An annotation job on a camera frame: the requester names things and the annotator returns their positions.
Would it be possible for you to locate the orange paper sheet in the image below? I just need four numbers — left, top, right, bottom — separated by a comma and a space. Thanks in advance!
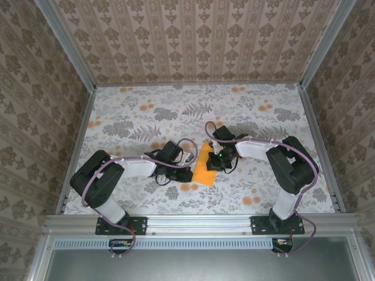
192, 140, 218, 187

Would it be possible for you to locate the grey sheet metal panel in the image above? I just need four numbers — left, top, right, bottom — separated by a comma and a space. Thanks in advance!
43, 248, 361, 281

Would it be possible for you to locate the floral patterned table cover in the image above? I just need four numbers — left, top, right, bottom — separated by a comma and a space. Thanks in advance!
63, 83, 336, 216

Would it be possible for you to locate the black controller board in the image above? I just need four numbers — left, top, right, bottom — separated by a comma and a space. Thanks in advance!
271, 237, 294, 253
108, 238, 133, 254

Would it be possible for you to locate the thin black right gripper cable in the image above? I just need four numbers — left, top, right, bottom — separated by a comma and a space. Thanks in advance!
221, 157, 238, 174

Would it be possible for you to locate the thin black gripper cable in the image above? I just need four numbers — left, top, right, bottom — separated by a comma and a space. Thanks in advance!
221, 157, 238, 174
154, 172, 174, 187

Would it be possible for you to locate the thin black left gripper cable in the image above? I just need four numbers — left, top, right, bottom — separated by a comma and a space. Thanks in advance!
154, 172, 174, 187

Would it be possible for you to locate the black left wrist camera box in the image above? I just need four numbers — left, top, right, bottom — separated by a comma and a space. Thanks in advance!
161, 140, 184, 163

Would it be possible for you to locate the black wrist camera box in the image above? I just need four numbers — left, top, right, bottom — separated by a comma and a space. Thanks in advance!
212, 125, 237, 142
161, 140, 184, 163

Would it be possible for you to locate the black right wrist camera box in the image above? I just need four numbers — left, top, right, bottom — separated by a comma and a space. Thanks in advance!
212, 125, 237, 142

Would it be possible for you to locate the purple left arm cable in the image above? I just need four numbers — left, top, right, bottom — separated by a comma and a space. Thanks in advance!
81, 137, 197, 260

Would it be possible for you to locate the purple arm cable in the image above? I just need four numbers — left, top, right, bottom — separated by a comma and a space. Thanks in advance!
81, 137, 197, 260
204, 121, 319, 258

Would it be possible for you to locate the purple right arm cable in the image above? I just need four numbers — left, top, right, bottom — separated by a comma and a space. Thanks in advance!
204, 121, 319, 258

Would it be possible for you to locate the long aluminium mounting rail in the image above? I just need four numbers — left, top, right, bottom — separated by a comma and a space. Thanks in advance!
43, 213, 360, 235

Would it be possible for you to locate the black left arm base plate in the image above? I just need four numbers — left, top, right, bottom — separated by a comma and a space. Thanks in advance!
95, 215, 148, 236

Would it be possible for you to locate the slotted grey cable duct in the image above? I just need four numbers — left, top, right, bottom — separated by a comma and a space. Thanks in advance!
54, 237, 272, 250

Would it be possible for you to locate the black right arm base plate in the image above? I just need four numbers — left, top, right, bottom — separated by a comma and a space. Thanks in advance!
250, 215, 305, 236

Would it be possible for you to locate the thin aluminium back rail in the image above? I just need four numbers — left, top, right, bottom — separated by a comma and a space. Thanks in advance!
95, 81, 301, 88

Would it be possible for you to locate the aluminium side rail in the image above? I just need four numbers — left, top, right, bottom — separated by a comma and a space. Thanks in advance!
55, 86, 97, 216
298, 84, 346, 213

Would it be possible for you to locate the aluminium corner post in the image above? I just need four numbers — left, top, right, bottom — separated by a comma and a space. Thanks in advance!
35, 0, 97, 91
298, 0, 358, 88

